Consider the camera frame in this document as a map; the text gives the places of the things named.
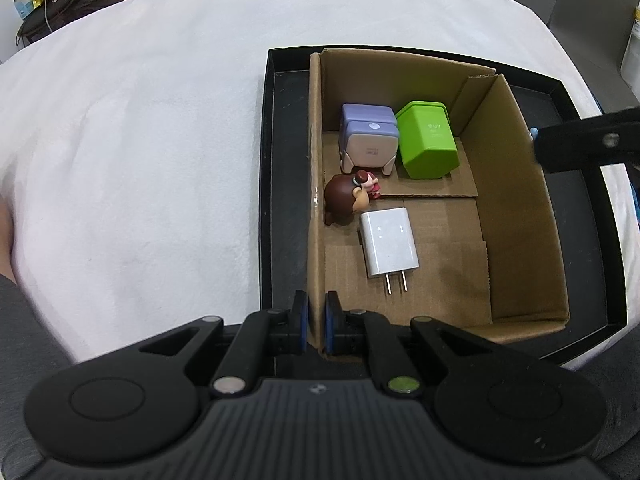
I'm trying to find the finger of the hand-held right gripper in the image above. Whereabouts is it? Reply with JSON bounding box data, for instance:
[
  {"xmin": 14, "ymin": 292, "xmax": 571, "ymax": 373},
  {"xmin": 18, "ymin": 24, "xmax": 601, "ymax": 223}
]
[{"xmin": 530, "ymin": 107, "xmax": 640, "ymax": 174}]

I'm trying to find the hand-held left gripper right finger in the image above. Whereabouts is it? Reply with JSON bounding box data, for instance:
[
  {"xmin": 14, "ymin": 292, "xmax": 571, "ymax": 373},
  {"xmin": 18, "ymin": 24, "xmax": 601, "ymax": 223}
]
[{"xmin": 325, "ymin": 291, "xmax": 501, "ymax": 397}]

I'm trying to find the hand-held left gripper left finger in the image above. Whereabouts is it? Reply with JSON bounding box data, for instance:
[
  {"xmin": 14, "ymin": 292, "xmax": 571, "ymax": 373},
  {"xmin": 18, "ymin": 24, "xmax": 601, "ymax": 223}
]
[{"xmin": 136, "ymin": 290, "xmax": 310, "ymax": 397}]

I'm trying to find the white plug charger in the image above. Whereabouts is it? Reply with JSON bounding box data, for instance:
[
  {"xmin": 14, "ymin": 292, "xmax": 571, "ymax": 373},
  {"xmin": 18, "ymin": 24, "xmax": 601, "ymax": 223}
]
[{"xmin": 359, "ymin": 207, "xmax": 421, "ymax": 295}]

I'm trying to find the brown cardboard box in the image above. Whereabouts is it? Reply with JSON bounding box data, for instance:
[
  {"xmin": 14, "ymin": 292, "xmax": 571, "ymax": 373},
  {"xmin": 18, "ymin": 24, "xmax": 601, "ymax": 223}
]
[{"xmin": 306, "ymin": 47, "xmax": 572, "ymax": 361}]

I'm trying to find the brown-haired figurine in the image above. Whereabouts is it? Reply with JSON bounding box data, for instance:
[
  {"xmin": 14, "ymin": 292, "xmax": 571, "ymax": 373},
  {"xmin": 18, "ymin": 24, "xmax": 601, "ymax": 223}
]
[{"xmin": 324, "ymin": 170, "xmax": 383, "ymax": 227}]

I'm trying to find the black tray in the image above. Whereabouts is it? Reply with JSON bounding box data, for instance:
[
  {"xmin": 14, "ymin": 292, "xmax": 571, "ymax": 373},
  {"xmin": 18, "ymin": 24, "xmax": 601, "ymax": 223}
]
[{"xmin": 258, "ymin": 47, "xmax": 628, "ymax": 367}]

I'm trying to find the green cube charger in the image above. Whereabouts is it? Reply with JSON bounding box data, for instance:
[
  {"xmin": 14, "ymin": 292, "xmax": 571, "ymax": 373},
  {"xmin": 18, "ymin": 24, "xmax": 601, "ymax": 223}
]
[{"xmin": 395, "ymin": 101, "xmax": 460, "ymax": 180}]

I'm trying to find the white carton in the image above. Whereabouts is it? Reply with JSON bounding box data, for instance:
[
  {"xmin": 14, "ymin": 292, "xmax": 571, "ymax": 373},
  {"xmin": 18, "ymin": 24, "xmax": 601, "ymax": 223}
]
[{"xmin": 619, "ymin": 5, "xmax": 640, "ymax": 92}]

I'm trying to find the purple cube charger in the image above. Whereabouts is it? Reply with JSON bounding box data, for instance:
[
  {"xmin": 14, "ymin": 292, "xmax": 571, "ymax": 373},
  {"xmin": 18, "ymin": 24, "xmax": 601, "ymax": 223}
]
[{"xmin": 340, "ymin": 103, "xmax": 401, "ymax": 177}]

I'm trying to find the person's right leg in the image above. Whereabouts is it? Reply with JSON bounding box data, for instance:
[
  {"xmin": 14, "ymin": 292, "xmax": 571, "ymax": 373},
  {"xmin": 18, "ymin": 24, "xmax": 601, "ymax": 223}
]
[{"xmin": 582, "ymin": 327, "xmax": 640, "ymax": 480}]

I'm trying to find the person's leg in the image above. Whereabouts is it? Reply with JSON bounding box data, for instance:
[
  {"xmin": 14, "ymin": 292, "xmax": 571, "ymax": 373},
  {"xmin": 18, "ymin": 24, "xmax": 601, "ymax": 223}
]
[
  {"xmin": 0, "ymin": 202, "xmax": 78, "ymax": 441},
  {"xmin": 582, "ymin": 327, "xmax": 640, "ymax": 480}
]

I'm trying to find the person's left leg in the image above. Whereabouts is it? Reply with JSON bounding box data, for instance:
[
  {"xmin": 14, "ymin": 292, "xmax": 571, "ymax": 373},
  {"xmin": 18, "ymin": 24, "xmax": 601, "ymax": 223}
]
[{"xmin": 0, "ymin": 202, "xmax": 78, "ymax": 441}]

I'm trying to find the dark bag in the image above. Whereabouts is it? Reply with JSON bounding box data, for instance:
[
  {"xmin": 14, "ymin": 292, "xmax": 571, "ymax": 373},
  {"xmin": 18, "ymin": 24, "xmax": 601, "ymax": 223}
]
[{"xmin": 15, "ymin": 0, "xmax": 118, "ymax": 41}]

